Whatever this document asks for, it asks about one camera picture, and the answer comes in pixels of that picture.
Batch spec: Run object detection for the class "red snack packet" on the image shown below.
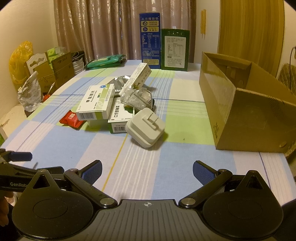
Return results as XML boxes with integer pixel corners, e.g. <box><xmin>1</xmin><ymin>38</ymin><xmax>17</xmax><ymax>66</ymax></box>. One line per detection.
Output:
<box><xmin>59</xmin><ymin>110</ymin><xmax>85</xmax><ymax>129</ymax></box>

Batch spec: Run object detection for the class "green white spray box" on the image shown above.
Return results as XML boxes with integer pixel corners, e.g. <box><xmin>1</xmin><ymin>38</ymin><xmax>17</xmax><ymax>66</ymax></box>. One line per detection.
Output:
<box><xmin>108</xmin><ymin>97</ymin><xmax>135</xmax><ymax>133</ymax></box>

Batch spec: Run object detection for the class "white green medicine box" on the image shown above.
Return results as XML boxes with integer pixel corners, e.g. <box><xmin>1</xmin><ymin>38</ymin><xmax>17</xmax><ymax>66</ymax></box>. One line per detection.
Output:
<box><xmin>76</xmin><ymin>84</ymin><xmax>115</xmax><ymax>121</ymax></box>

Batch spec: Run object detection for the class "white power adapter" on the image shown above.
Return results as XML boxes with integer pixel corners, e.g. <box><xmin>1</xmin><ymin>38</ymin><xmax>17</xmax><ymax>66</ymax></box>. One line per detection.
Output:
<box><xmin>125</xmin><ymin>108</ymin><xmax>166</xmax><ymax>148</ymax></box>

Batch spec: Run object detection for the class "clear plastic packaging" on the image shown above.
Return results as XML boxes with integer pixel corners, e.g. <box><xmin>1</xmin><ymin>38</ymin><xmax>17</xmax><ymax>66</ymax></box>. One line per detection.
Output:
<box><xmin>120</xmin><ymin>87</ymin><xmax>153</xmax><ymax>111</ymax></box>

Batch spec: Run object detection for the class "silver foil pouch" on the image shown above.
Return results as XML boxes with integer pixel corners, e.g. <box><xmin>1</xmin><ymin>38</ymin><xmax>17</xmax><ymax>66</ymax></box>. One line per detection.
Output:
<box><xmin>108</xmin><ymin>75</ymin><xmax>130</xmax><ymax>95</ymax></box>

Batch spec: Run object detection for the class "long white medicine box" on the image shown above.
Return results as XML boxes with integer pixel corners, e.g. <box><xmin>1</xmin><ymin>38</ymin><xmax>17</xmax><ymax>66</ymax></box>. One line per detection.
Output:
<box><xmin>119</xmin><ymin>63</ymin><xmax>152</xmax><ymax>96</ymax></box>

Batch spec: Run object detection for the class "person's left hand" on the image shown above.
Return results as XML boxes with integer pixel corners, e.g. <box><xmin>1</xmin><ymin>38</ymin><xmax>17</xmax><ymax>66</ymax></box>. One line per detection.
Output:
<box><xmin>0</xmin><ymin>191</ymin><xmax>14</xmax><ymax>227</ymax></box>

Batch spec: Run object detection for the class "tablecloth checked pastel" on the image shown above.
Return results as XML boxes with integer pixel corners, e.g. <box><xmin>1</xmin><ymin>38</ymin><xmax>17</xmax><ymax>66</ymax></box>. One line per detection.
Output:
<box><xmin>3</xmin><ymin>60</ymin><xmax>295</xmax><ymax>204</ymax></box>

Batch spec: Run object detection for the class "white crumpled plastic bag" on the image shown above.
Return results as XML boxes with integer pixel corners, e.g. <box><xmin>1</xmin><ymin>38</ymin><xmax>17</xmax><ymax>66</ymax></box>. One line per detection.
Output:
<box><xmin>18</xmin><ymin>71</ymin><xmax>43</xmax><ymax>113</ymax></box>

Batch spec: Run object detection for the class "yellow plastic bag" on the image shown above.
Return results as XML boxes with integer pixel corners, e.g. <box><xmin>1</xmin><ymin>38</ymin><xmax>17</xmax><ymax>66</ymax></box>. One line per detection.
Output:
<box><xmin>9</xmin><ymin>41</ymin><xmax>33</xmax><ymax>91</ymax></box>

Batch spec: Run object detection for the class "brown cardboard box on floor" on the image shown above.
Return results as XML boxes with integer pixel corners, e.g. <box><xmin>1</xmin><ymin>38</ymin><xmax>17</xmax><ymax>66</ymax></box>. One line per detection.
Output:
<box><xmin>26</xmin><ymin>52</ymin><xmax>75</xmax><ymax>93</ymax></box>

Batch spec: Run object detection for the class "green wet wipes pack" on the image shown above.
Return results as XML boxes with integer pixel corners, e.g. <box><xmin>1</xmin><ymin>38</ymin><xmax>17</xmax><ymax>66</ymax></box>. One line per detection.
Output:
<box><xmin>84</xmin><ymin>54</ymin><xmax>126</xmax><ymax>70</ymax></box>

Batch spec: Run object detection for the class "quilted chair cover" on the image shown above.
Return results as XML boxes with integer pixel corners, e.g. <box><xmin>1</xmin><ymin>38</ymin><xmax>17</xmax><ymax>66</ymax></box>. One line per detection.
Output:
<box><xmin>277</xmin><ymin>63</ymin><xmax>296</xmax><ymax>94</ymax></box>

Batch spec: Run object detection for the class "green carton with label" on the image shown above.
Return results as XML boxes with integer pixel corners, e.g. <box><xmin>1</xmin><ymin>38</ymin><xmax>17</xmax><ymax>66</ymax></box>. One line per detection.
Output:
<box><xmin>161</xmin><ymin>29</ymin><xmax>190</xmax><ymax>71</ymax></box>

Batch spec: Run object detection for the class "beige curtain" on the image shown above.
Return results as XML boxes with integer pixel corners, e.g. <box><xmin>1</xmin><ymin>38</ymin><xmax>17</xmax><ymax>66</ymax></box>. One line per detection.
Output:
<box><xmin>53</xmin><ymin>0</ymin><xmax>197</xmax><ymax>62</ymax></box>

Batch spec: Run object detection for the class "wooden door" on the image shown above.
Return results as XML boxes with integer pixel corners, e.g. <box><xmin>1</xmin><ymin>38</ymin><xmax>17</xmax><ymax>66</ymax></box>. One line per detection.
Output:
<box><xmin>217</xmin><ymin>0</ymin><xmax>285</xmax><ymax>76</ymax></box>

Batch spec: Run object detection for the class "tall blue carton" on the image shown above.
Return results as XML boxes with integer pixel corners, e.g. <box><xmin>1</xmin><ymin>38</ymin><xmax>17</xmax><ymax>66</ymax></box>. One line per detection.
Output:
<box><xmin>139</xmin><ymin>12</ymin><xmax>161</xmax><ymax>69</ymax></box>

